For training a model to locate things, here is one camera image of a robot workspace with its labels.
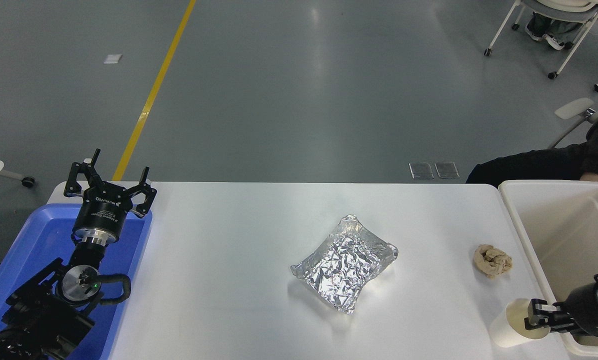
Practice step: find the metal floor outlet cover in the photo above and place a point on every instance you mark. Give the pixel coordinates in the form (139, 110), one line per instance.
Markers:
(447, 170)
(421, 171)

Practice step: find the grey chair with white armrest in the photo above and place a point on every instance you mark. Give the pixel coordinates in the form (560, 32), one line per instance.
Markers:
(574, 107)

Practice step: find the person's hand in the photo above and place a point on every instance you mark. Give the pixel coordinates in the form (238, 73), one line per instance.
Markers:
(593, 177)

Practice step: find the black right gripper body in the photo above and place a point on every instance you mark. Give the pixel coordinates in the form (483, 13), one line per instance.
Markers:
(584, 310)

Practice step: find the white paper cup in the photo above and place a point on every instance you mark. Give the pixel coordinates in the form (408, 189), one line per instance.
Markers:
(509, 327)

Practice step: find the crumpled tan paper ball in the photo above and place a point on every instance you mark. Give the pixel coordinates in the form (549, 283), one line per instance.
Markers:
(491, 261)

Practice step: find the large pale plastic bin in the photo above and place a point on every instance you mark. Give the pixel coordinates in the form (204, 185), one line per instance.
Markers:
(569, 225)

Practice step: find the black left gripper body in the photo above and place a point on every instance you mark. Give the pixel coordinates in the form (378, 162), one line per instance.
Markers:
(101, 210)

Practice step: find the white wheeled chair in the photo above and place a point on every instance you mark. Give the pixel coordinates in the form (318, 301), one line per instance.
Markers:
(579, 37)

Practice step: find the person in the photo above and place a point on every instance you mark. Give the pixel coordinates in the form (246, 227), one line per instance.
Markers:
(539, 165)

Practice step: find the crumpled silver foil tray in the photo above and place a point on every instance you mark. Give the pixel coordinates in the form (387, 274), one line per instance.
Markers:
(346, 265)

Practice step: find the blue plastic tray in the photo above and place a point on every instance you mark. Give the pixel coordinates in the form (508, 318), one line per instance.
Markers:
(39, 235)

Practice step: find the person's legs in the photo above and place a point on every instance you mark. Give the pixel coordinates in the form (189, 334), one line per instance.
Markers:
(554, 32)

